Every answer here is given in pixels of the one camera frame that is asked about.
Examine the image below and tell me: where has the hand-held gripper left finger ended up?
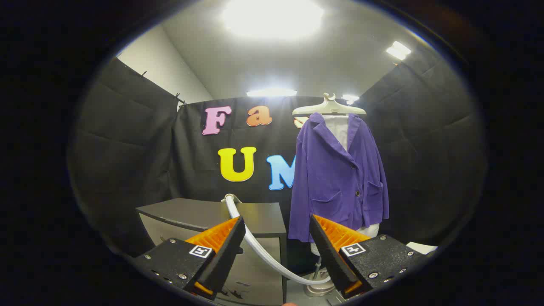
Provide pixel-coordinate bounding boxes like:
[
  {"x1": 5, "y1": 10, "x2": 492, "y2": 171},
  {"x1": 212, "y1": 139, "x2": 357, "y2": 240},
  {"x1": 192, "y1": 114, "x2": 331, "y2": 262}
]
[{"x1": 134, "y1": 215, "x2": 246, "y2": 301}]

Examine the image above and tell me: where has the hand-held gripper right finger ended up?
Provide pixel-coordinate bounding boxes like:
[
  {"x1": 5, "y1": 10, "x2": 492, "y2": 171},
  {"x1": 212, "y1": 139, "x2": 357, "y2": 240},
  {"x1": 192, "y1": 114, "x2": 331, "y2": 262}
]
[{"x1": 309, "y1": 214, "x2": 428, "y2": 299}]

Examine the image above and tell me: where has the white garment steamer hose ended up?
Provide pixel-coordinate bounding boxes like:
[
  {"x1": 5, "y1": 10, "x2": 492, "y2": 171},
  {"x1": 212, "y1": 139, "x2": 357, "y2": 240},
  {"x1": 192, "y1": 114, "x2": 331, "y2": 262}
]
[{"x1": 224, "y1": 194, "x2": 332, "y2": 285}]

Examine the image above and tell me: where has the purple corduroy jacket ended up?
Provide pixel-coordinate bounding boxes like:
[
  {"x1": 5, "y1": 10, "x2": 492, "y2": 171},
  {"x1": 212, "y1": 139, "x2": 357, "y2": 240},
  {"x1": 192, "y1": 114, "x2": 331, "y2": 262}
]
[{"x1": 288, "y1": 112, "x2": 390, "y2": 243}]

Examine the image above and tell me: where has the beige clothes hanger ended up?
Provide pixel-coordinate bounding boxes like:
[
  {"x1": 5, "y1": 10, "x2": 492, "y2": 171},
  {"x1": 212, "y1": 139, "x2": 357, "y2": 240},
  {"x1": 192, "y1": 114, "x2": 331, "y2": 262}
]
[{"x1": 292, "y1": 93, "x2": 367, "y2": 119}]

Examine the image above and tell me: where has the grey cabinet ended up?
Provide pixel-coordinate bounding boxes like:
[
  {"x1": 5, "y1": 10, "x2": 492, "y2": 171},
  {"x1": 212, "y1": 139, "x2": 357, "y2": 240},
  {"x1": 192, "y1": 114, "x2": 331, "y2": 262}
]
[{"x1": 135, "y1": 198, "x2": 288, "y2": 306}]

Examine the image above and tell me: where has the white flat board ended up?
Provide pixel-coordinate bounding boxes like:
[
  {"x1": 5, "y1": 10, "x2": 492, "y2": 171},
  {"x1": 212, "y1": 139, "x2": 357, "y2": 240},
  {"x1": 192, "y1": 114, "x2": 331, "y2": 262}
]
[{"x1": 406, "y1": 241, "x2": 438, "y2": 255}]

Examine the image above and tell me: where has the white mannequin torso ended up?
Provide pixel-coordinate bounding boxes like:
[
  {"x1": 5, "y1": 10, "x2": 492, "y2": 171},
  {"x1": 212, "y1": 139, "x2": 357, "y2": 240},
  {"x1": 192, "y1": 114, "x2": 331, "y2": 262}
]
[{"x1": 310, "y1": 114, "x2": 380, "y2": 256}]

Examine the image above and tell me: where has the black backdrop cloth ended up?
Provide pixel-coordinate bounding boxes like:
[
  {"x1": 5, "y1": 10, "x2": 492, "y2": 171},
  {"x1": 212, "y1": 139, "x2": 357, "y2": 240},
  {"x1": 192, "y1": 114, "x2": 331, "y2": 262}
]
[{"x1": 68, "y1": 42, "x2": 487, "y2": 255}]

